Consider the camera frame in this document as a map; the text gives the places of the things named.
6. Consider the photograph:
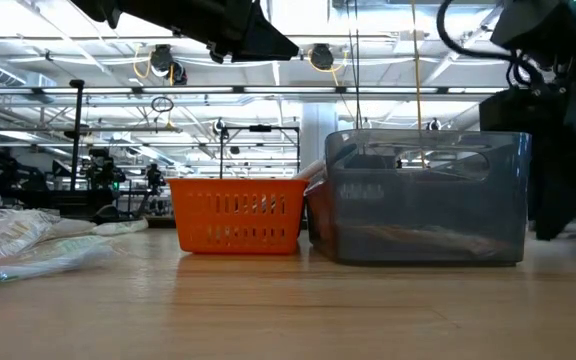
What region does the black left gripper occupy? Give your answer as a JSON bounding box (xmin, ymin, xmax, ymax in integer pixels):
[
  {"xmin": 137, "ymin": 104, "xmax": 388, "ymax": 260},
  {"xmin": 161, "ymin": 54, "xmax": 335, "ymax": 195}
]
[{"xmin": 117, "ymin": 0, "xmax": 300, "ymax": 64}]

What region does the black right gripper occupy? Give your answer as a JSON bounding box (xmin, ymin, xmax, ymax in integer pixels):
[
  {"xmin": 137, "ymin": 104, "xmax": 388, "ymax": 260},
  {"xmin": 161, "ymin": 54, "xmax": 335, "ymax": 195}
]
[{"xmin": 478, "ymin": 74, "xmax": 576, "ymax": 242}]

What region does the white packaged item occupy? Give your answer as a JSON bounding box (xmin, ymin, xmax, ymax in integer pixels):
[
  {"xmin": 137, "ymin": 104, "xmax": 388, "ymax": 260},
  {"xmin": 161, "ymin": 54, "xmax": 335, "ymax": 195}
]
[{"xmin": 291, "ymin": 158, "xmax": 327, "ymax": 182}]

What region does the smoky transparent plastic bin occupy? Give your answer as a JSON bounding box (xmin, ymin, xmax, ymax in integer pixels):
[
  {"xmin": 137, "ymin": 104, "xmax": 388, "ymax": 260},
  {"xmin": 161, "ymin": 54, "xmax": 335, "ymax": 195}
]
[{"xmin": 305, "ymin": 128, "xmax": 533, "ymax": 267}]

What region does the green toothbrush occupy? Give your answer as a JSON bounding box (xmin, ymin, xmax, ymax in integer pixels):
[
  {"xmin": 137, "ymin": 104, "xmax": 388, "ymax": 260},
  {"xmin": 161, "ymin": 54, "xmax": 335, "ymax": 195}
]
[{"xmin": 0, "ymin": 234, "xmax": 119, "ymax": 289}]

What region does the long ceiling light strip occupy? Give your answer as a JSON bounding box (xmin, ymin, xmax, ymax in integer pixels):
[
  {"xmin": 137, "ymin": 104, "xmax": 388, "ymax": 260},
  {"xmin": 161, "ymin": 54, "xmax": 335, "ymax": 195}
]
[{"xmin": 0, "ymin": 84, "xmax": 512, "ymax": 97}]

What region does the orange perforated plastic basket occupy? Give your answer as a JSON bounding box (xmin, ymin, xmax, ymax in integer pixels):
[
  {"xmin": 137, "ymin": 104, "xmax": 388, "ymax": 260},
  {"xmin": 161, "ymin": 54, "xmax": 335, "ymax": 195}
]
[{"xmin": 166, "ymin": 177, "xmax": 311, "ymax": 256}]

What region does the background robot workstation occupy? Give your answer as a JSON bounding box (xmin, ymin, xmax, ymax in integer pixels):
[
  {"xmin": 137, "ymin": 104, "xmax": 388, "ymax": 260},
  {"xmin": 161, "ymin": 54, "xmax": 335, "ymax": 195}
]
[{"xmin": 0, "ymin": 144, "xmax": 169, "ymax": 224}]

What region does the black pole stand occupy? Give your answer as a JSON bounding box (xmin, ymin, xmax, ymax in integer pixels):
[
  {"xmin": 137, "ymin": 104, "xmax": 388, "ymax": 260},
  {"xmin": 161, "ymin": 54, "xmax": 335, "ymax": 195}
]
[{"xmin": 69, "ymin": 78, "xmax": 86, "ymax": 194}]

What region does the ceiling cable reel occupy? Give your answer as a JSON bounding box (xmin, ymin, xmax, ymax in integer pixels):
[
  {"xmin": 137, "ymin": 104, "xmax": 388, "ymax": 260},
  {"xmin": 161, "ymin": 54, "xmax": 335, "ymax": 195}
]
[
  {"xmin": 309, "ymin": 43, "xmax": 336, "ymax": 72},
  {"xmin": 148, "ymin": 43, "xmax": 189, "ymax": 87}
]

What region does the black frame station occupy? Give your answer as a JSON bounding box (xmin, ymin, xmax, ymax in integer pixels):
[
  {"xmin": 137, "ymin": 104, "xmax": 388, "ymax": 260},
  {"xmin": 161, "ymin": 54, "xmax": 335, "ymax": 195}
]
[{"xmin": 219, "ymin": 124, "xmax": 302, "ymax": 180}]

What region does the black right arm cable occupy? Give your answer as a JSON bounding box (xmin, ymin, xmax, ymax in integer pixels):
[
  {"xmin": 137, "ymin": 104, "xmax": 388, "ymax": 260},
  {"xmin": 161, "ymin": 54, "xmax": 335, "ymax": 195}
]
[{"xmin": 436, "ymin": 0, "xmax": 544, "ymax": 96}]

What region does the yellow hanging cable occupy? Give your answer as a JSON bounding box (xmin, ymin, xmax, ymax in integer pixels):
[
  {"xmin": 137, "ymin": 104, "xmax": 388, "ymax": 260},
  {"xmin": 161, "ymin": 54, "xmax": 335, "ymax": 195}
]
[{"xmin": 411, "ymin": 0, "xmax": 427, "ymax": 170}]

